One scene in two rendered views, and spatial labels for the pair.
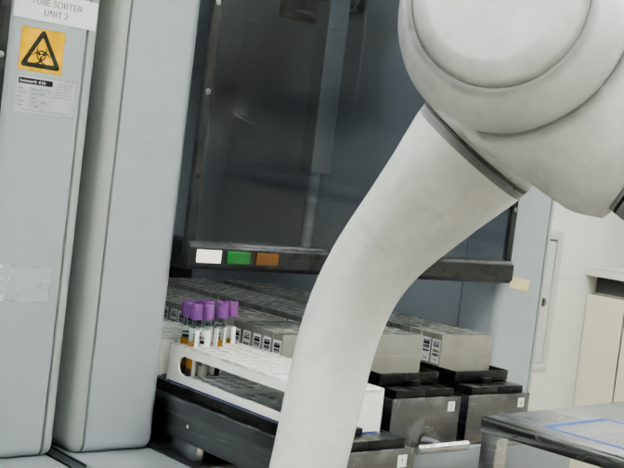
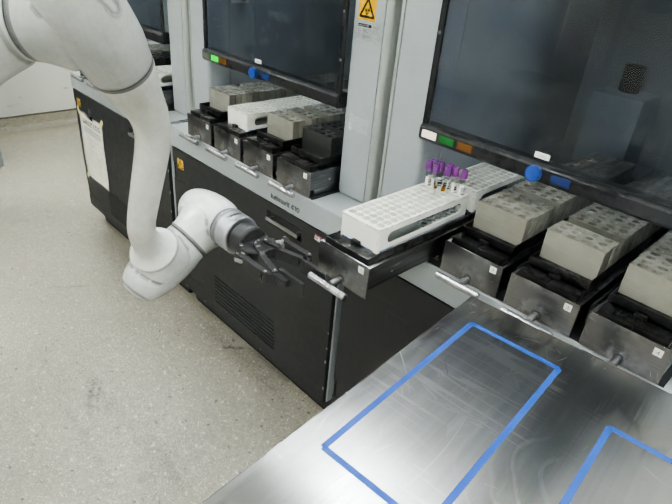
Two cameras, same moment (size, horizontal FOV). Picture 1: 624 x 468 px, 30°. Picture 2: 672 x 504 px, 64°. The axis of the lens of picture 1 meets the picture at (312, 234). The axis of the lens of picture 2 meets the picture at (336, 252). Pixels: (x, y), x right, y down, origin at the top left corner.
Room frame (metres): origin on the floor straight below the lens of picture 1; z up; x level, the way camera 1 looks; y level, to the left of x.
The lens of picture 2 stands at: (1.13, -0.97, 1.32)
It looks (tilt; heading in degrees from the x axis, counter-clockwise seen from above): 30 degrees down; 84
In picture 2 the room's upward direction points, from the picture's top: 5 degrees clockwise
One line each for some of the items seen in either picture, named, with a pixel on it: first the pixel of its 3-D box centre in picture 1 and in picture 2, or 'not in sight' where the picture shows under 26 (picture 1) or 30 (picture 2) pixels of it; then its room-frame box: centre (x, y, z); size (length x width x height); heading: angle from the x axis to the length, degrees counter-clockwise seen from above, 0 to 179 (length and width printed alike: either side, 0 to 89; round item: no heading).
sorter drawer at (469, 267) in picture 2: not in sight; (547, 223); (1.74, 0.14, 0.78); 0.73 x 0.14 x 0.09; 41
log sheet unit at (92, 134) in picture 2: not in sight; (91, 149); (0.25, 1.37, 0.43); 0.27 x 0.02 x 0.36; 131
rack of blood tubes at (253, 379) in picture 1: (268, 388); (407, 215); (1.37, 0.03, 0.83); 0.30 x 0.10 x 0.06; 41
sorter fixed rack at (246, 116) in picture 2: not in sight; (276, 114); (1.08, 0.70, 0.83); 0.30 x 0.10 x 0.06; 41
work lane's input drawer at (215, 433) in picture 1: (199, 407); (442, 221); (1.48, 0.12, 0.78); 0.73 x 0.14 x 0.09; 41
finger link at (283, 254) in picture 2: not in sight; (284, 255); (1.12, -0.01, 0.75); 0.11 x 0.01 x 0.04; 147
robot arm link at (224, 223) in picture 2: not in sight; (235, 232); (1.01, 0.08, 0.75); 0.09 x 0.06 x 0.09; 41
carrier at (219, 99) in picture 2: not in sight; (221, 100); (0.90, 0.75, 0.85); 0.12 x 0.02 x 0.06; 131
